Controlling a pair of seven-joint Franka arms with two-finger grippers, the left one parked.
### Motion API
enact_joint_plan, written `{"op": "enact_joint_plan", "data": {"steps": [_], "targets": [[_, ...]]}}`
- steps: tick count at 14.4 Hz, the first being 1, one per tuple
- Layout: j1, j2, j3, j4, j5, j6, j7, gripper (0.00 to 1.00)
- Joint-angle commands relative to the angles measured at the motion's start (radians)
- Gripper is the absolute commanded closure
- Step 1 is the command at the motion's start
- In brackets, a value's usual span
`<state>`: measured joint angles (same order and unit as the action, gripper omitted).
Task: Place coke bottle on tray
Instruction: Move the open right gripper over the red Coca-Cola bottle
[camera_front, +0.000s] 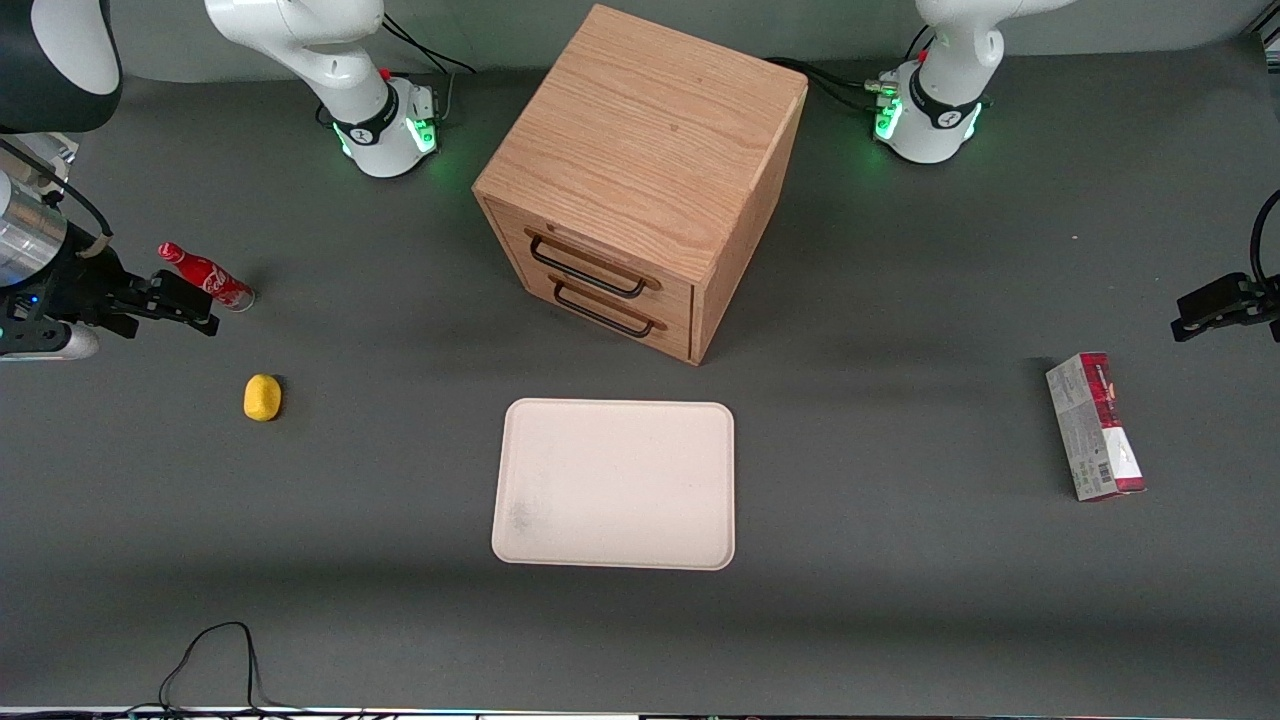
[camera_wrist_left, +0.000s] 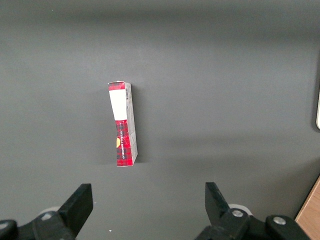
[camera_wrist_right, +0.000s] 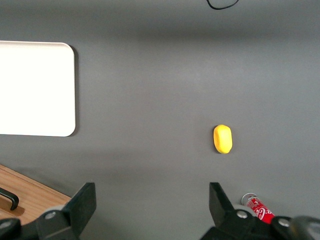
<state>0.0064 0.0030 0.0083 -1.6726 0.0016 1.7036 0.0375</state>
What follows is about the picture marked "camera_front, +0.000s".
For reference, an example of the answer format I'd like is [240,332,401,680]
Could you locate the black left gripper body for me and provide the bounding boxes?
[1238,274,1280,343]

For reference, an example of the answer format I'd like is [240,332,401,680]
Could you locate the grey and red carton box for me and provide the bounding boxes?
[1045,351,1147,503]

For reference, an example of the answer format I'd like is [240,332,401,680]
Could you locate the black drawer handle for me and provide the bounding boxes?
[548,276,668,339]
[526,230,663,300]

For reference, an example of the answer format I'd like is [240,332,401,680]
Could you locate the black left arm base cable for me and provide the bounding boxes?
[763,56,901,113]

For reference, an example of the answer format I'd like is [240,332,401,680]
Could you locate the cream rectangular tray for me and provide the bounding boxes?
[490,397,737,572]

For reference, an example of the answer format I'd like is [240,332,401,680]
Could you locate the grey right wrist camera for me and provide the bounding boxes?
[0,324,101,362]

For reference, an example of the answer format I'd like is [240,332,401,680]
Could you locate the red coke bottle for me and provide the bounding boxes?
[157,241,257,313]

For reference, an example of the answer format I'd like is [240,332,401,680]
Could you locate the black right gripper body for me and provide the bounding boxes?
[26,240,153,339]

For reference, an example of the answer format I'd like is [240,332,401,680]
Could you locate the yellow lemon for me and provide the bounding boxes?
[243,373,284,423]

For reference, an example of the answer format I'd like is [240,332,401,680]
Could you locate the black looped cable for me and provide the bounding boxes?
[125,621,331,717]

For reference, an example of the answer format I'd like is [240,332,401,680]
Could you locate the black right arm wrist cable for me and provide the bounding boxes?
[0,138,115,263]

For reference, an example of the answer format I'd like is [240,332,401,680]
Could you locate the black arm base cable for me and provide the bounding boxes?
[763,56,901,113]
[380,12,479,126]

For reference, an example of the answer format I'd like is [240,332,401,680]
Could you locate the wooden drawer cabinet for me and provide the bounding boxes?
[472,3,809,367]

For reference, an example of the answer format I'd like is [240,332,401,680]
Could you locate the black right arm base cable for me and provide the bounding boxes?
[380,12,479,126]

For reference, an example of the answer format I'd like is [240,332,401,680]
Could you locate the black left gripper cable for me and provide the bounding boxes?
[1248,188,1280,291]

